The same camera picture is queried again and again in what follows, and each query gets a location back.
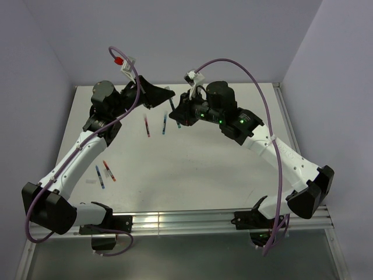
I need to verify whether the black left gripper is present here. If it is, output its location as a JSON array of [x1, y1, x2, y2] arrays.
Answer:
[[110, 75, 175, 118]]

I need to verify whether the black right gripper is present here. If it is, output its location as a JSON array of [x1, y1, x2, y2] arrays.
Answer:
[[168, 89, 223, 127]]

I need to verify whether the magenta pen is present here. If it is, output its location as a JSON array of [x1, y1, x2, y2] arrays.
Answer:
[[143, 114, 151, 138]]

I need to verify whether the green capped pen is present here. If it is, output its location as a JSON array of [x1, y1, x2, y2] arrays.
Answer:
[[168, 97, 182, 130]]

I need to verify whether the light blue pen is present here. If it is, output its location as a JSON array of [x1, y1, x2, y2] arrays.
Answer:
[[162, 111, 168, 135]]

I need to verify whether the red capped pen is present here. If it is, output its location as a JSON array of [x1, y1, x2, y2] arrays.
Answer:
[[103, 160, 116, 182]]

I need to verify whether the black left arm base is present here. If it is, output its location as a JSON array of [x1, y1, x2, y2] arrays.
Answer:
[[79, 215, 134, 257]]

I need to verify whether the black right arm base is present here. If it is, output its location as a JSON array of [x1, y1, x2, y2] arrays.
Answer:
[[230, 210, 275, 248]]

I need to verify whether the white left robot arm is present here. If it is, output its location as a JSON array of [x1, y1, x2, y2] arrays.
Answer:
[[22, 76, 175, 235]]

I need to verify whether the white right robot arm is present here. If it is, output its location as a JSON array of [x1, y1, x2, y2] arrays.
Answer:
[[169, 81, 335, 228]]

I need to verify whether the dark blue capped pen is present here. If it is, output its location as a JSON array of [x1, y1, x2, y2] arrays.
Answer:
[[95, 165, 105, 189]]

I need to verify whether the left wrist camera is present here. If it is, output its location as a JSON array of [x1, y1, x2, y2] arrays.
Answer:
[[114, 57, 135, 81]]

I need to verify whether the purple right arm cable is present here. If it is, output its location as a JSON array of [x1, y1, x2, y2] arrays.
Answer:
[[194, 58, 291, 257]]

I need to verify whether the aluminium side rail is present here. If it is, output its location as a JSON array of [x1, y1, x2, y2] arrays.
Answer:
[[272, 82, 319, 207]]

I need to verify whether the aluminium front rail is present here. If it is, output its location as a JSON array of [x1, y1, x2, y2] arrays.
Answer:
[[29, 204, 335, 240]]

